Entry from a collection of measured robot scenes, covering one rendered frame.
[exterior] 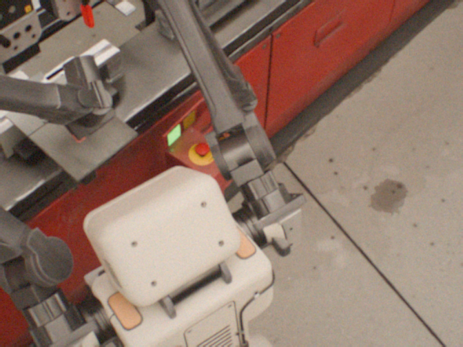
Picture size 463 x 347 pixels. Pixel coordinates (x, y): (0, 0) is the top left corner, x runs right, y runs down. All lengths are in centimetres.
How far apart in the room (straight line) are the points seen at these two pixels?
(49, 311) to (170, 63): 95
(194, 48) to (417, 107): 188
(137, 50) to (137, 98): 17
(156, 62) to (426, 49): 165
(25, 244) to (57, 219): 75
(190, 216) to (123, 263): 12
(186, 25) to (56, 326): 58
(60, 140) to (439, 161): 170
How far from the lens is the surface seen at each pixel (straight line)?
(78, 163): 164
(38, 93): 135
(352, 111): 302
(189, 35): 134
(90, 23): 167
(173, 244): 111
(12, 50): 162
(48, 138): 169
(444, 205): 284
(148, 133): 197
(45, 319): 121
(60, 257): 122
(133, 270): 110
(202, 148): 186
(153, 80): 193
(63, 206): 190
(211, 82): 132
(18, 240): 119
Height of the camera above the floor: 232
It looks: 56 degrees down
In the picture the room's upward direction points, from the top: 1 degrees clockwise
